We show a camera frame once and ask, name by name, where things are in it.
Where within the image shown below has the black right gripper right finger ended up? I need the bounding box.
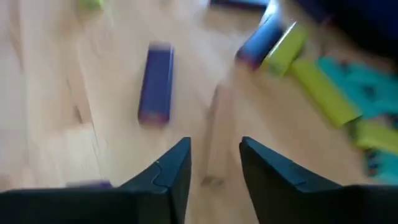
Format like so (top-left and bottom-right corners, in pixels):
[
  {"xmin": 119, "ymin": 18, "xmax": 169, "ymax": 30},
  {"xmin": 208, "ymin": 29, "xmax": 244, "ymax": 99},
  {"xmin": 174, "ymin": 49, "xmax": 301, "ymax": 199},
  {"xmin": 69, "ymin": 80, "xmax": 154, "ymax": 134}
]
[{"xmin": 238, "ymin": 136, "xmax": 341, "ymax": 224}]

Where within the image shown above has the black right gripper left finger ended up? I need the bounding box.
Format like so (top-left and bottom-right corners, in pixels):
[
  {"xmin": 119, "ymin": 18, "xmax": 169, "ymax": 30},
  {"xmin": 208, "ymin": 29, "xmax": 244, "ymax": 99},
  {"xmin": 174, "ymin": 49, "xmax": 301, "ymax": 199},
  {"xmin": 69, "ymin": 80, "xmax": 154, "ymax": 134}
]
[{"xmin": 118, "ymin": 136, "xmax": 192, "ymax": 224}]

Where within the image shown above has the natural wooden block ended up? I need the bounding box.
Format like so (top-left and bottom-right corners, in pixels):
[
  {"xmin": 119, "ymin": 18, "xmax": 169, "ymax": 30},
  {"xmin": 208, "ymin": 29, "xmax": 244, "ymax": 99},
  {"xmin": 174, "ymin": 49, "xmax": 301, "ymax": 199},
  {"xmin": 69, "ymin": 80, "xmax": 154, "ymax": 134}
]
[{"xmin": 205, "ymin": 83, "xmax": 236, "ymax": 187}]

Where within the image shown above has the blue plastic bin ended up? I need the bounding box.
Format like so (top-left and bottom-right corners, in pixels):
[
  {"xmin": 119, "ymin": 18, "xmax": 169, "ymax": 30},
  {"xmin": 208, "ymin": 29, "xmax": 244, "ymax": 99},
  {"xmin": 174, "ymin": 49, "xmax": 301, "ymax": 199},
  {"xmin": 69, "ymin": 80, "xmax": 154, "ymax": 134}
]
[{"xmin": 295, "ymin": 0, "xmax": 398, "ymax": 60}]

